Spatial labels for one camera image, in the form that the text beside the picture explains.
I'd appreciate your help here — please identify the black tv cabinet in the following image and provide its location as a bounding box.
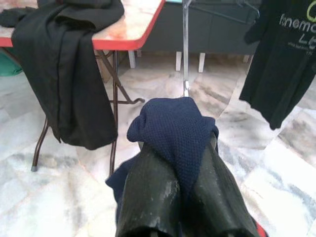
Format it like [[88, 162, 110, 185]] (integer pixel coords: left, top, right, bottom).
[[127, 0, 262, 73]]

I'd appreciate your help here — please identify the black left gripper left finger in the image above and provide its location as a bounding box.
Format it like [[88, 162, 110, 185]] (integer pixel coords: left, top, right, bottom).
[[115, 142, 185, 237]]

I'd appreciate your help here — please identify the red-edged marble folding table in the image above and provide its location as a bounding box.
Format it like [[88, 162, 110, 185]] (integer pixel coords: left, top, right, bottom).
[[0, 0, 166, 173]]

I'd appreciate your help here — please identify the green bag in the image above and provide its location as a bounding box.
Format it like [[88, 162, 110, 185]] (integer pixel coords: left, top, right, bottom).
[[0, 52, 23, 77]]

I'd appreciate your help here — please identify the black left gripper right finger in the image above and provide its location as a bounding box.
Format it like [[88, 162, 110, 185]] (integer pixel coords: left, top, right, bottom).
[[184, 130, 260, 237]]

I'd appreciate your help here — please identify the silver metal clothes rack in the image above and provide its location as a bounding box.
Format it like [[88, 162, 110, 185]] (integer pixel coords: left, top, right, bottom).
[[182, 0, 191, 99]]

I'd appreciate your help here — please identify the black draped garment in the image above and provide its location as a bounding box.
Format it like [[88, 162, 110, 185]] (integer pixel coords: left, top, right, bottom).
[[0, 0, 125, 151]]

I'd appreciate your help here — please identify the black printed T-shirt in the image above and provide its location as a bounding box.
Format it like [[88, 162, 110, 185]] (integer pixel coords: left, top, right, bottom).
[[238, 0, 316, 131]]

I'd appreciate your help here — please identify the dark navy knit shirt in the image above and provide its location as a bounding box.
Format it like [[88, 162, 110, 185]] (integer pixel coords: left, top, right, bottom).
[[105, 96, 262, 237]]

